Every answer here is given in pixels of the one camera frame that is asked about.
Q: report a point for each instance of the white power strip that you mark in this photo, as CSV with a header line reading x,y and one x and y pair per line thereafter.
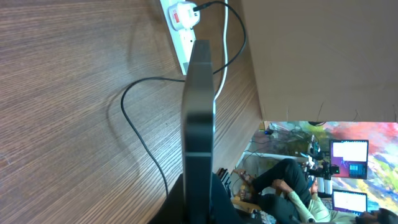
x,y
183,40

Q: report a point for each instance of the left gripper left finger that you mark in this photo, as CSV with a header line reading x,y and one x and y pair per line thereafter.
x,y
172,210

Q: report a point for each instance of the laptop screen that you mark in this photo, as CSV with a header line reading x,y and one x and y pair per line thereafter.
x,y
351,156
349,201

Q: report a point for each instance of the colourful wall painting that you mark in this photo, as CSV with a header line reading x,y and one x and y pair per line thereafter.
x,y
381,182

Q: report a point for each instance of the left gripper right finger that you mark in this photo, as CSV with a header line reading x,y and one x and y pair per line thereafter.
x,y
223,209

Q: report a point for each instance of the white USB charger plug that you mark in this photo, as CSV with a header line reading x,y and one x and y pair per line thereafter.
x,y
183,15

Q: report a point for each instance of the seated person in background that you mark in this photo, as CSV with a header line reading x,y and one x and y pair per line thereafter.
x,y
283,193

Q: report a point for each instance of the upper laptop screen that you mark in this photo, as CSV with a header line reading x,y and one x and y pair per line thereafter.
x,y
351,156

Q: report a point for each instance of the turquoise Galaxy smartphone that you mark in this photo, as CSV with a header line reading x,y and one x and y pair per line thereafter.
x,y
198,134

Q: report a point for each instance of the lower laptop screen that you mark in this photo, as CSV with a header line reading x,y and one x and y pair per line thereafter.
x,y
349,201

